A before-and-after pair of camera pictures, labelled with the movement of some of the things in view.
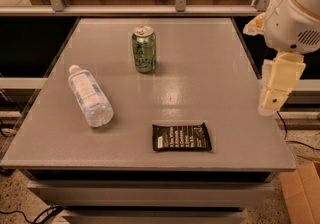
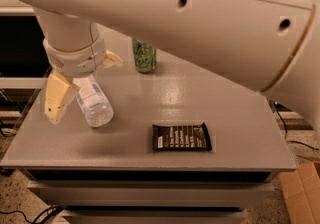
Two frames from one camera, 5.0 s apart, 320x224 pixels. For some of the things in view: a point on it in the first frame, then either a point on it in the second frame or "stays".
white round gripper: x=290 y=27 to x=76 y=61
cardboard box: x=301 y=193 stays
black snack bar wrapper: x=189 y=137 stays
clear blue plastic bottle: x=91 y=100 stays
